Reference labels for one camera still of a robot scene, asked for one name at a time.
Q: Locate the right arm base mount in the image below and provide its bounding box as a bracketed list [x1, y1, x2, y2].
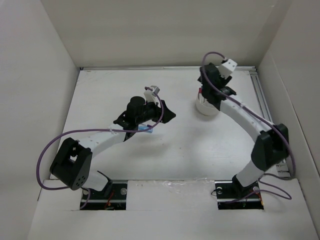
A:
[211, 180, 264, 210]

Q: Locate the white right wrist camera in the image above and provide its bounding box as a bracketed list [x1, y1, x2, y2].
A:
[217, 58, 238, 79]

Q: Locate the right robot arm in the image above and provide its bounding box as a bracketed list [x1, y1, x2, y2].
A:
[198, 62, 290, 198]

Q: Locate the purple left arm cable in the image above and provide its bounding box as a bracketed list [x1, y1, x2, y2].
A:
[36, 86, 165, 210]

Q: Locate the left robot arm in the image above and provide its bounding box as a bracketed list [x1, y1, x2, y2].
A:
[49, 96, 176, 199]

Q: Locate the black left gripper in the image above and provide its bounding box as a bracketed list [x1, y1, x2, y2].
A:
[136, 97, 175, 125]

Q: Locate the light blue highlighter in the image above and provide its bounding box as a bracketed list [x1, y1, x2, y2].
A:
[138, 124, 153, 133]

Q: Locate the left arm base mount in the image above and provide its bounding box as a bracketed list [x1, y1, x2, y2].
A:
[79, 171, 128, 211]

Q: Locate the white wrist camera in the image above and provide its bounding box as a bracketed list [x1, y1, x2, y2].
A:
[217, 58, 238, 79]
[143, 85, 160, 104]

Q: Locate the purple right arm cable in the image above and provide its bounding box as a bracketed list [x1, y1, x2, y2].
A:
[201, 51, 297, 206]

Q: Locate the white round divided container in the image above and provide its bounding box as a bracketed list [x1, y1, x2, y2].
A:
[195, 94, 220, 116]

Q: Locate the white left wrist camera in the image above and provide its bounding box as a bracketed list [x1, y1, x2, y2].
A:
[143, 85, 160, 104]

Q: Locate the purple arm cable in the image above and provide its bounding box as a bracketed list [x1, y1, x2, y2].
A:
[36, 86, 165, 210]
[201, 51, 297, 206]

